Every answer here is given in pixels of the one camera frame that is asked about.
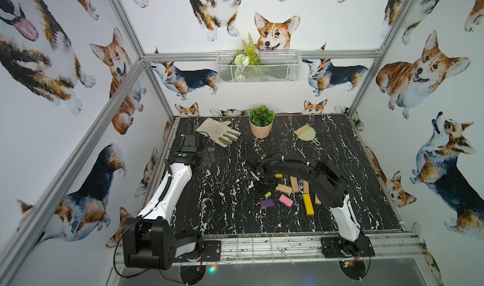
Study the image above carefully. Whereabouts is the small brush with dustpan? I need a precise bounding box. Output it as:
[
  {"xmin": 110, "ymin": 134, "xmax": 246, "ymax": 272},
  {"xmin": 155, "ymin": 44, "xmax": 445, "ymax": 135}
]
[{"xmin": 294, "ymin": 124, "xmax": 321, "ymax": 146}]

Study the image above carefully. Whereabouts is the long yellow block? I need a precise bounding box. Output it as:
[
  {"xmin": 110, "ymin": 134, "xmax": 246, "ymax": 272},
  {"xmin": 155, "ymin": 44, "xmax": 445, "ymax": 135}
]
[{"xmin": 303, "ymin": 194, "xmax": 315, "ymax": 215}]

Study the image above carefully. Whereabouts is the fern and white flower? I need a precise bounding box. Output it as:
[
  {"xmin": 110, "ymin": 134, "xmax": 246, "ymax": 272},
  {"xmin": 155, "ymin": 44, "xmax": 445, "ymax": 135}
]
[{"xmin": 231, "ymin": 34, "xmax": 261, "ymax": 82}]

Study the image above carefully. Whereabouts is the upright wooden block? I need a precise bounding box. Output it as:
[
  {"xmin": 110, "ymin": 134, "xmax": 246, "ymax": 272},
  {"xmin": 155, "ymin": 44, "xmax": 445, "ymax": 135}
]
[{"xmin": 290, "ymin": 176, "xmax": 299, "ymax": 193}]

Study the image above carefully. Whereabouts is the small wooden block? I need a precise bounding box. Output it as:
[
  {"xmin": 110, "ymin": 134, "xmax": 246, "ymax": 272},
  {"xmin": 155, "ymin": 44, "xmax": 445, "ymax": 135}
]
[{"xmin": 303, "ymin": 180, "xmax": 310, "ymax": 194}]

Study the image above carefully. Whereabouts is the purple block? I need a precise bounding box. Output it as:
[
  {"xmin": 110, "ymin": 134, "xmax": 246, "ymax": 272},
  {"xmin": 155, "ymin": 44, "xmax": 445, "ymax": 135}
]
[{"xmin": 260, "ymin": 199, "xmax": 275, "ymax": 209}]

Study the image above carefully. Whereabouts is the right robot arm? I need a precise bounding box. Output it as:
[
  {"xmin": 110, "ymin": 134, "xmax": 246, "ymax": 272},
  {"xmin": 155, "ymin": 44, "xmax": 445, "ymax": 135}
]
[{"xmin": 245, "ymin": 154, "xmax": 365, "ymax": 252}]

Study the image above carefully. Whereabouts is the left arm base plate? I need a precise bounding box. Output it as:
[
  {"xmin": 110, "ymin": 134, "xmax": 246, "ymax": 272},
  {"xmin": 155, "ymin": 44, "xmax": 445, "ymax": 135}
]
[{"xmin": 173, "ymin": 240, "xmax": 222, "ymax": 263}]

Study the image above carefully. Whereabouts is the potted green plant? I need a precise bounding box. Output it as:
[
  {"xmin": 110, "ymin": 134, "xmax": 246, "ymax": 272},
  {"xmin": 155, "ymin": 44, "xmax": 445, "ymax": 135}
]
[{"xmin": 249, "ymin": 105, "xmax": 275, "ymax": 139}]

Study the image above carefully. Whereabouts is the work glove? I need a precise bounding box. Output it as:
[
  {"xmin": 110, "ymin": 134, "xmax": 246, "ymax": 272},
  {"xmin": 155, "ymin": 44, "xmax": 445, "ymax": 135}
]
[{"xmin": 196, "ymin": 118, "xmax": 241, "ymax": 147}]

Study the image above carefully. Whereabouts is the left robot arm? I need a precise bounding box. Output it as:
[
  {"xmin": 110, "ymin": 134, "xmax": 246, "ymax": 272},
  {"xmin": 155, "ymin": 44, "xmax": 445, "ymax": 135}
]
[{"xmin": 119, "ymin": 132, "xmax": 214, "ymax": 270}]

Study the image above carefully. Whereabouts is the pink block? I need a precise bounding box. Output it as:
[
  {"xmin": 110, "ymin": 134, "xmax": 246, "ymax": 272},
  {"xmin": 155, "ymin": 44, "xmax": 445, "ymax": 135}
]
[{"xmin": 279, "ymin": 195, "xmax": 294, "ymax": 207}]

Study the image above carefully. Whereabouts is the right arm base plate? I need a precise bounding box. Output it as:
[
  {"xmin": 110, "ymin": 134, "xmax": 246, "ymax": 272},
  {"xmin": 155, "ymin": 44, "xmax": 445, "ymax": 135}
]
[{"xmin": 320, "ymin": 234, "xmax": 375, "ymax": 258}]

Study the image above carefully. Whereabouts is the white wire basket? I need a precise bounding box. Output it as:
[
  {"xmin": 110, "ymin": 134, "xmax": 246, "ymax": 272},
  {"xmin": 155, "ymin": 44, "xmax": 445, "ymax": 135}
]
[{"xmin": 216, "ymin": 50, "xmax": 302, "ymax": 83}]

